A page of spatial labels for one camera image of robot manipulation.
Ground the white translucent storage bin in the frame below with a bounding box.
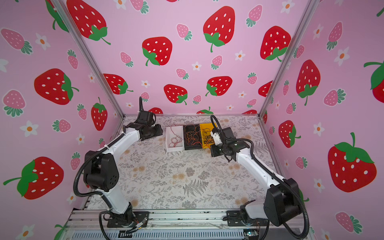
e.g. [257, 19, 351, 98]
[166, 126, 185, 153]

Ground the orange cable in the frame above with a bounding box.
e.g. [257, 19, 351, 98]
[184, 125, 202, 147]

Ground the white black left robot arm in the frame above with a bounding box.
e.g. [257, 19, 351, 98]
[73, 97, 163, 227]

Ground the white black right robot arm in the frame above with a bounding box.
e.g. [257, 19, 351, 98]
[210, 115, 310, 240]

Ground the yellow plastic storage bin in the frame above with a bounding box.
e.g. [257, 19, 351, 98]
[200, 123, 214, 149]

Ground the black plastic storage bin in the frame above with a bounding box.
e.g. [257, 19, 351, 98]
[183, 124, 203, 151]

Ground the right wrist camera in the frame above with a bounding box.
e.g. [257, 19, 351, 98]
[211, 132, 222, 146]

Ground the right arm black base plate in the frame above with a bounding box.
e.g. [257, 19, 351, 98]
[223, 210, 267, 227]

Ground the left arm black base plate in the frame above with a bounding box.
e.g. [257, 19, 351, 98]
[107, 211, 150, 228]

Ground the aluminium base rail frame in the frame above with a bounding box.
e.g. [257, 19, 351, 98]
[59, 208, 316, 240]

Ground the aluminium left corner post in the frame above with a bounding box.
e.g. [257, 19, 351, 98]
[52, 0, 125, 119]

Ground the aluminium corner post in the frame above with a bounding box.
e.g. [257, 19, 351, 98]
[259, 0, 320, 119]
[52, 0, 125, 119]

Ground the aluminium right corner post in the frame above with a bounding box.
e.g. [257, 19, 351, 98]
[259, 0, 320, 119]

